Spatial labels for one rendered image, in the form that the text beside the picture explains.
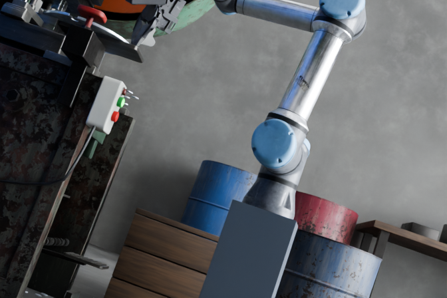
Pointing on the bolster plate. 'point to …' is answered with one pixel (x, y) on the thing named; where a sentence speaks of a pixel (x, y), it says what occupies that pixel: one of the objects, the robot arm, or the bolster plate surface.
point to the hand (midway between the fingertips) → (132, 44)
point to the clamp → (23, 10)
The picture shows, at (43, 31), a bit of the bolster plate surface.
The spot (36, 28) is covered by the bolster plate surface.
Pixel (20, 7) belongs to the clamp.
